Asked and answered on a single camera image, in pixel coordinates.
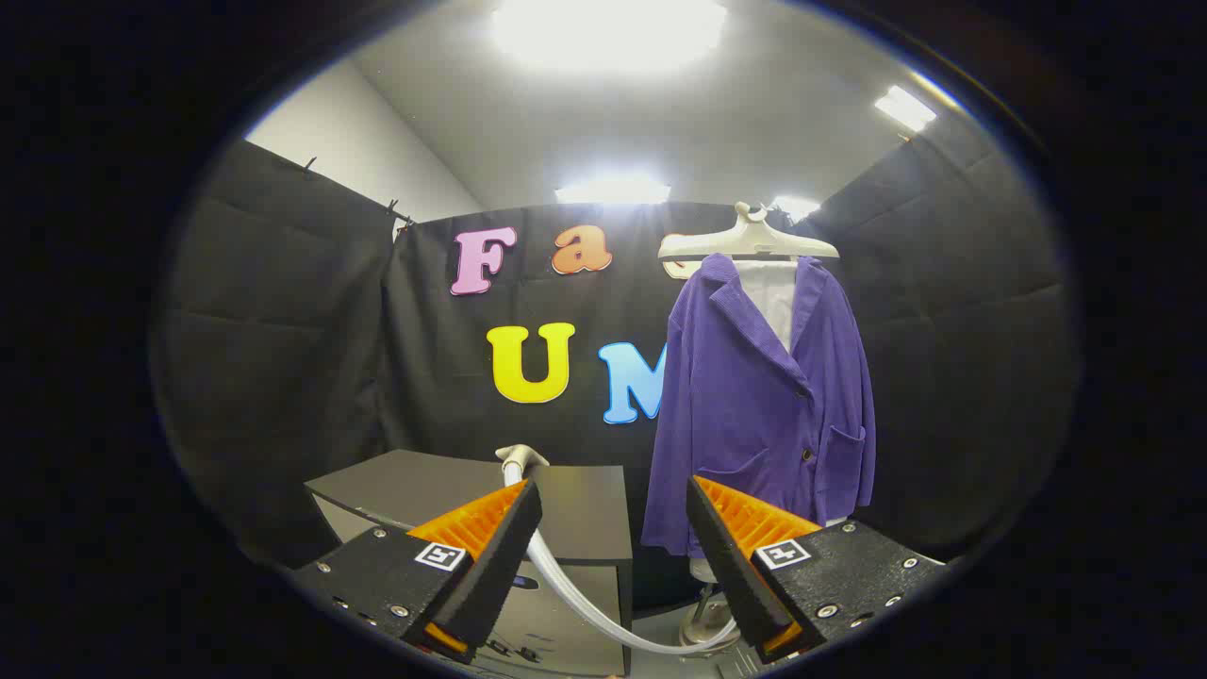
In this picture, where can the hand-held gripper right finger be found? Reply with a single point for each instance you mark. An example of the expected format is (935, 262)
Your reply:
(731, 566)

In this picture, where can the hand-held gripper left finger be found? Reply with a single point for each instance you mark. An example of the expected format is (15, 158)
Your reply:
(490, 566)

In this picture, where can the white clothes hanger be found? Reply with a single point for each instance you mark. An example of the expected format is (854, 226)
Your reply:
(750, 240)

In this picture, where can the grey cabinet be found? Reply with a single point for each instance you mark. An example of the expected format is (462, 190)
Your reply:
(585, 509)

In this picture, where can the white mannequin torso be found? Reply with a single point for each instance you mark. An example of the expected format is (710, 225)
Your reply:
(775, 302)

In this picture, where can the ceiling light panel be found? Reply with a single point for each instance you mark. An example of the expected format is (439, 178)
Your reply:
(905, 107)
(795, 206)
(613, 191)

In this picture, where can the large ceiling light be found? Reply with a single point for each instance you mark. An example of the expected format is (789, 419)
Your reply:
(608, 33)

